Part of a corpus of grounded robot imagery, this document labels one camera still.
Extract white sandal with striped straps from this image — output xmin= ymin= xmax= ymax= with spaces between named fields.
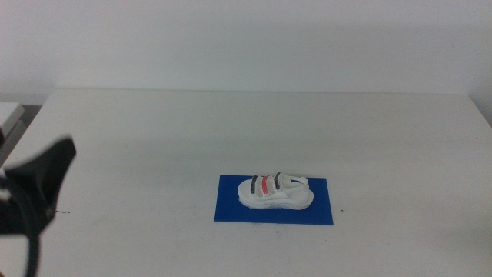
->
xmin=237 ymin=171 xmax=315 ymax=211

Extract blue rectangular mat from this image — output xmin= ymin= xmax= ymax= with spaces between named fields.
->
xmin=214 ymin=175 xmax=334 ymax=226

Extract white side table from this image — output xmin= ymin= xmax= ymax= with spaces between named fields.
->
xmin=0 ymin=102 xmax=27 ymax=166

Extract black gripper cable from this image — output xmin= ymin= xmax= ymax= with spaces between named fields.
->
xmin=23 ymin=229 xmax=42 ymax=277

